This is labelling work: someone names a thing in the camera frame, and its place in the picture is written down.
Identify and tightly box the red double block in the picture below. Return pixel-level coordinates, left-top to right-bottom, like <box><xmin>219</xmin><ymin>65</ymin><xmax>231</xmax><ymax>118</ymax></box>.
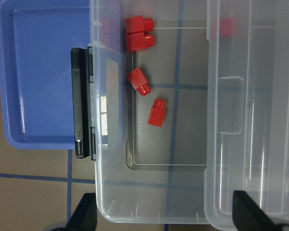
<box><xmin>124</xmin><ymin>15</ymin><xmax>156</xmax><ymax>52</ymax></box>

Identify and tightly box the blue plastic tray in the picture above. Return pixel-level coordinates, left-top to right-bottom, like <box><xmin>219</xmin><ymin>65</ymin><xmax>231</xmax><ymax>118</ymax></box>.
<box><xmin>0</xmin><ymin>0</ymin><xmax>123</xmax><ymax>150</ymax></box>

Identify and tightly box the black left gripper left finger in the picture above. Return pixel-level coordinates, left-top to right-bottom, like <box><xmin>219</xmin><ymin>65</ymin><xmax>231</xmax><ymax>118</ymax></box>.
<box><xmin>45</xmin><ymin>192</ymin><xmax>97</xmax><ymax>231</ymax></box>

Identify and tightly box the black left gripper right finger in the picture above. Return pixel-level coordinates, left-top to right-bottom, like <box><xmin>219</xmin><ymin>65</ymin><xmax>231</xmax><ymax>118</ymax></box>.
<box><xmin>232</xmin><ymin>191</ymin><xmax>289</xmax><ymax>231</ymax></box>

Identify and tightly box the clear plastic storage box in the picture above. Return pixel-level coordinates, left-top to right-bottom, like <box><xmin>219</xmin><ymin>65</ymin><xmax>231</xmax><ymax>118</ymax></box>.
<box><xmin>90</xmin><ymin>0</ymin><xmax>219</xmax><ymax>224</ymax></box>

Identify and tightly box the red block tilted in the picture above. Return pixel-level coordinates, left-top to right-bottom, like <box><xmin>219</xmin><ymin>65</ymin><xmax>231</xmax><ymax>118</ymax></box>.
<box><xmin>127</xmin><ymin>67</ymin><xmax>151</xmax><ymax>96</ymax></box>

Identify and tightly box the black box latch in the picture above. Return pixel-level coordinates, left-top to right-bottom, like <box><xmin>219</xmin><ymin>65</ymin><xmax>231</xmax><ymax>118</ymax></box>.
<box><xmin>70</xmin><ymin>47</ymin><xmax>96</xmax><ymax>161</ymax></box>

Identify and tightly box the clear plastic box lid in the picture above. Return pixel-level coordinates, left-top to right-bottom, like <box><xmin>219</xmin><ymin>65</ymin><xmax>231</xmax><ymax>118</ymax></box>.
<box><xmin>204</xmin><ymin>0</ymin><xmax>289</xmax><ymax>231</ymax></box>

